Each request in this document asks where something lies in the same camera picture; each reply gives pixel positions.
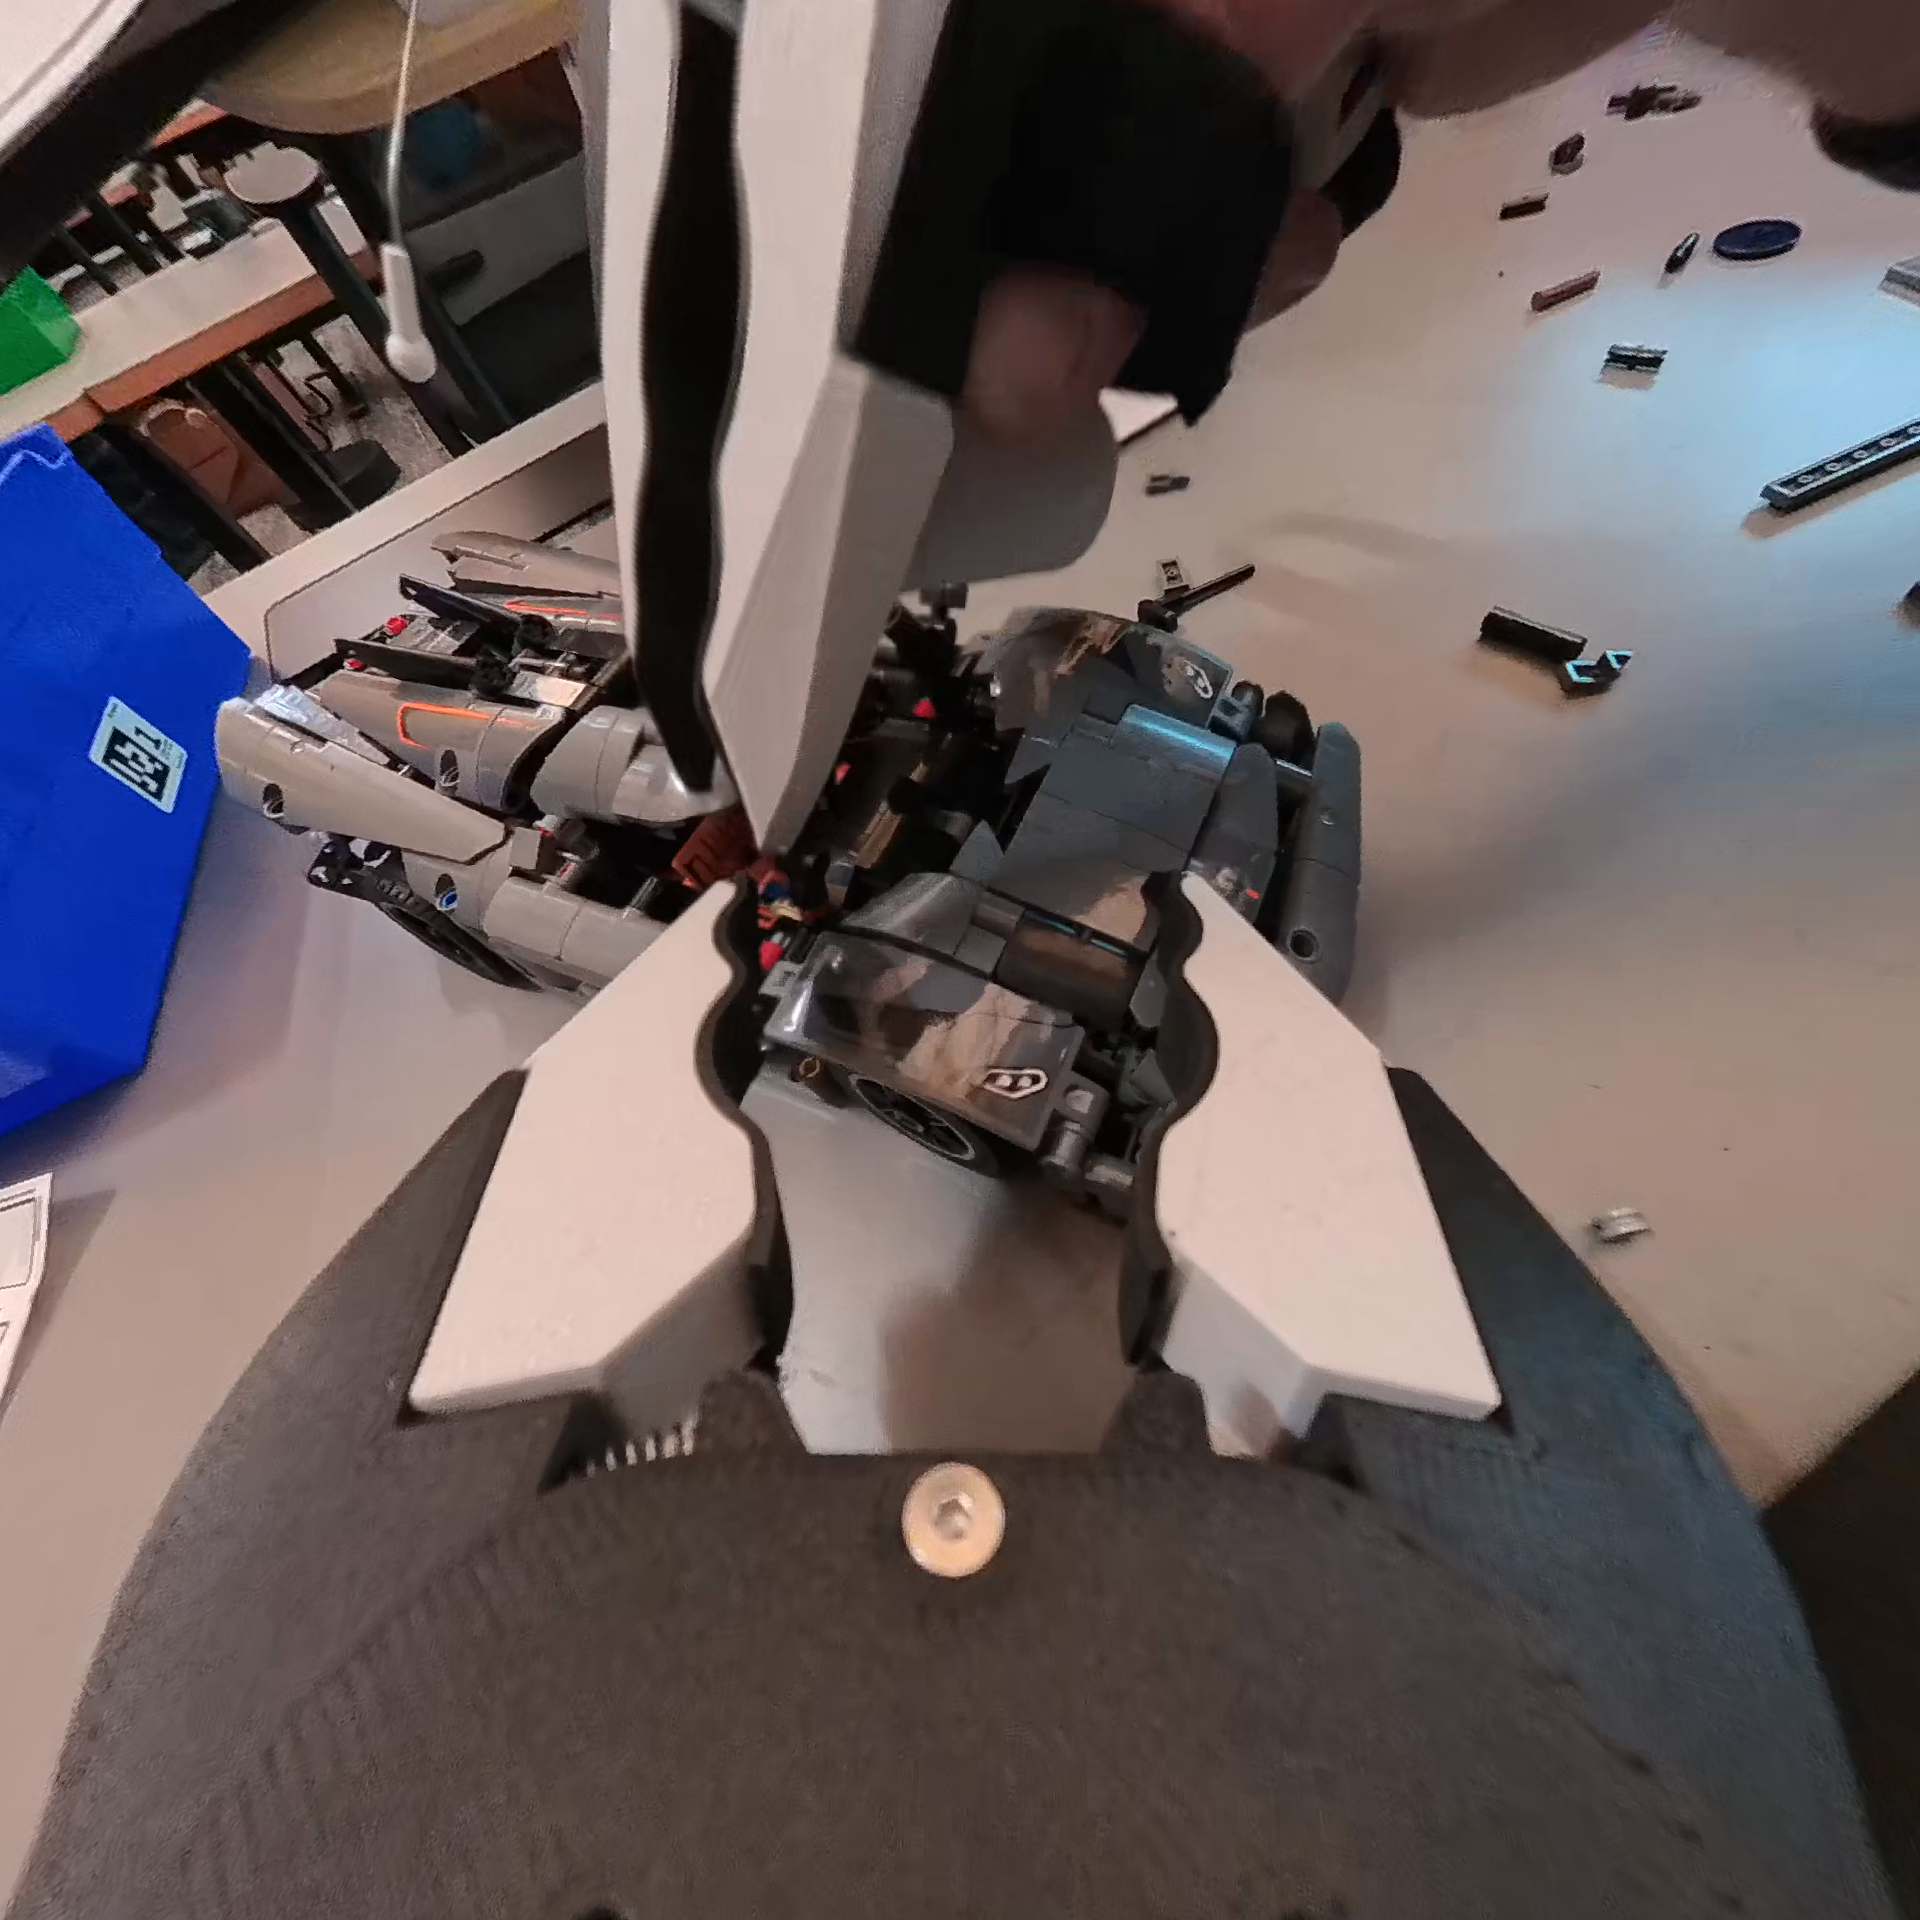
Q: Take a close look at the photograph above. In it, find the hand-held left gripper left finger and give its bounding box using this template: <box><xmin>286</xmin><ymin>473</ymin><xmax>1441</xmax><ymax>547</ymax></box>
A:
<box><xmin>408</xmin><ymin>884</ymin><xmax>790</xmax><ymax>1466</ymax></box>

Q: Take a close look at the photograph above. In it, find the white book stand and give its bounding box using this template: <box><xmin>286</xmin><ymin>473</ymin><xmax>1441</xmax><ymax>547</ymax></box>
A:
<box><xmin>192</xmin><ymin>0</ymin><xmax>619</xmax><ymax>677</ymax></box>

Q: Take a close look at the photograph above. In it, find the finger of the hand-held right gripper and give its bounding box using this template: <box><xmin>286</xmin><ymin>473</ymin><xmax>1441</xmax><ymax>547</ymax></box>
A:
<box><xmin>697</xmin><ymin>0</ymin><xmax>962</xmax><ymax>860</ymax></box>
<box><xmin>580</xmin><ymin>0</ymin><xmax>747</xmax><ymax>799</ymax></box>

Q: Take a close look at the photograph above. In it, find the green storage bin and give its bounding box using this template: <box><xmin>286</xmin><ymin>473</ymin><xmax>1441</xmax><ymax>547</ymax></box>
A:
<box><xmin>0</xmin><ymin>261</ymin><xmax>80</xmax><ymax>403</ymax></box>

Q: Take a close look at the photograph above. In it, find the grey lego car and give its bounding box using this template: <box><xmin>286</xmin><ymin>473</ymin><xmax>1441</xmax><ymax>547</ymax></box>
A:
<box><xmin>216</xmin><ymin>528</ymin><xmax>1367</xmax><ymax>1219</ymax></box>

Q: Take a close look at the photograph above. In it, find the lego sticker sheet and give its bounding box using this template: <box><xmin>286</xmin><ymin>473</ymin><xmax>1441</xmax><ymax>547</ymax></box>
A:
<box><xmin>0</xmin><ymin>1174</ymin><xmax>54</xmax><ymax>1412</ymax></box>

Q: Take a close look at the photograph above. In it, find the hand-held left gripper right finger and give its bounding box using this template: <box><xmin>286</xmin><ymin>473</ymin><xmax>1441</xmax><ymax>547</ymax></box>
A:
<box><xmin>1119</xmin><ymin>869</ymin><xmax>1505</xmax><ymax>1466</ymax></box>

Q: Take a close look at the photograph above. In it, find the person's right forearm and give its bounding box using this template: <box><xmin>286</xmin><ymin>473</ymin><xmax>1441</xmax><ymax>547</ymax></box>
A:
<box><xmin>1807</xmin><ymin>105</ymin><xmax>1920</xmax><ymax>192</ymax></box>

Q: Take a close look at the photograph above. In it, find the blue storage bin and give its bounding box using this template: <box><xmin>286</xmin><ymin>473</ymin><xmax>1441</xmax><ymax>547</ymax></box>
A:
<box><xmin>0</xmin><ymin>420</ymin><xmax>254</xmax><ymax>1133</ymax></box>

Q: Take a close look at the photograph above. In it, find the black perforated chair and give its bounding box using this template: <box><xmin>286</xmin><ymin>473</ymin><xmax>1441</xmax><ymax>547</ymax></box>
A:
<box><xmin>1754</xmin><ymin>1380</ymin><xmax>1920</xmax><ymax>1920</ymax></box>

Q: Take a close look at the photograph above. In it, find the dark grey lego fender piece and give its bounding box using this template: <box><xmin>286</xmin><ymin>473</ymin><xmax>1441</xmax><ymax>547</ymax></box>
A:
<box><xmin>756</xmin><ymin>925</ymin><xmax>1094</xmax><ymax>1165</ymax></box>

